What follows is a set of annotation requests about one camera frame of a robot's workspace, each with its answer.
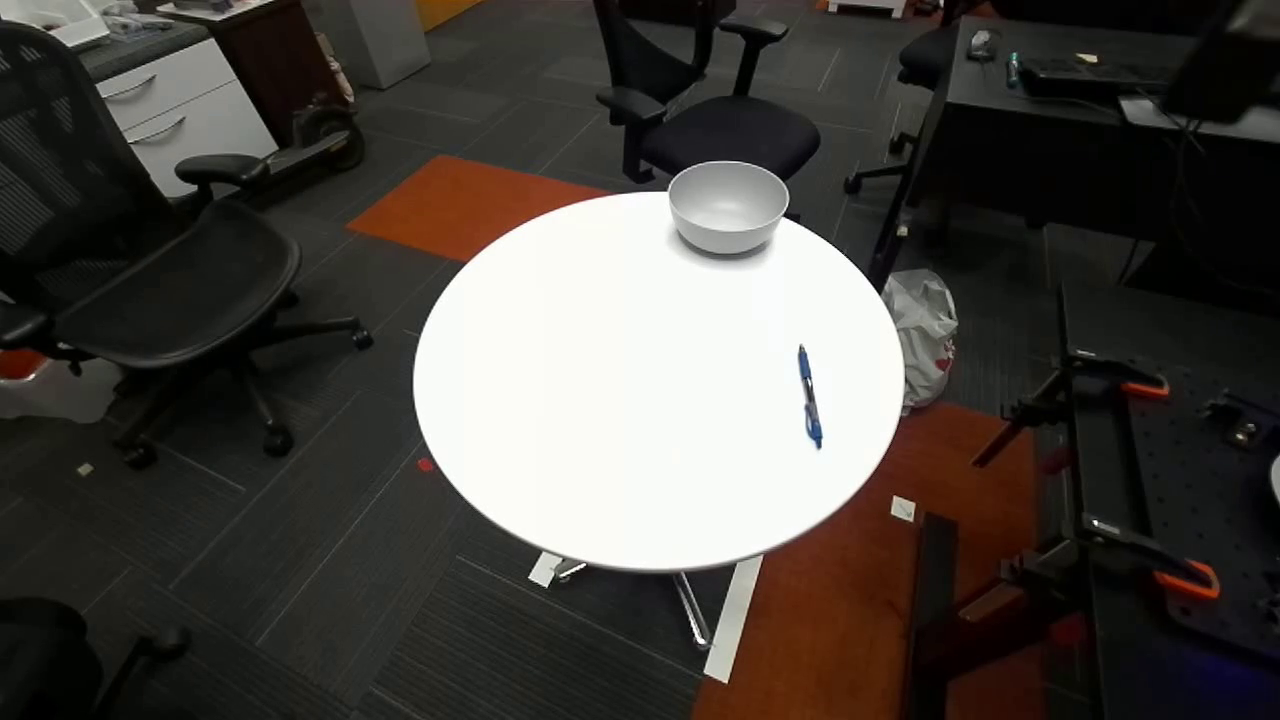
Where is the blue marker pen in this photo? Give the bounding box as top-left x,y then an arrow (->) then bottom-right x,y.
791,340 -> 827,456

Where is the white round bowl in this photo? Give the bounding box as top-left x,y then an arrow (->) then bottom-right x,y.
663,158 -> 791,259

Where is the black padded office chair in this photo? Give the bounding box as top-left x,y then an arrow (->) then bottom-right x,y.
586,0 -> 823,188

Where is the white table base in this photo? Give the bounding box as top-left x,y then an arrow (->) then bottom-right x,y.
524,548 -> 766,690

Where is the white plastic bag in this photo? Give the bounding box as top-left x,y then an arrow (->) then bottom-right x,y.
878,264 -> 963,418

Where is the black floor scooter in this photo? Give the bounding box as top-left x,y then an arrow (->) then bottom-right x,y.
236,98 -> 370,208

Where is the black orange bar clamp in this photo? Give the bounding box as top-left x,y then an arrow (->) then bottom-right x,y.
998,514 -> 1222,607
973,350 -> 1176,472

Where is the dark brown wooden cabinet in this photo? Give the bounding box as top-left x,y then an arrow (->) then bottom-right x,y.
157,0 -> 361,150

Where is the black mesh office chair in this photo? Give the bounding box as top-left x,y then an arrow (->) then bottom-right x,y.
0,16 -> 374,472

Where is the black keyboard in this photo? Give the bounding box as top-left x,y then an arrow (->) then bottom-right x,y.
1016,55 -> 1176,103

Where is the white drawer cabinet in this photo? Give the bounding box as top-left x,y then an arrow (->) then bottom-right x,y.
74,33 -> 278,205

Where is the black perforated robot bench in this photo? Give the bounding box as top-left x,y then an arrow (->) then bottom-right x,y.
1057,281 -> 1280,720

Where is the black computer monitor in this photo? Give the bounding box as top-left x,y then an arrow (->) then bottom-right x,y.
1157,0 -> 1280,130

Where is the black chair with round back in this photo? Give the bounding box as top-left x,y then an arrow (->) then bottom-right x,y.
0,592 -> 194,720

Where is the black upright post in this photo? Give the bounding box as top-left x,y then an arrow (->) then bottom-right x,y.
898,514 -> 963,720

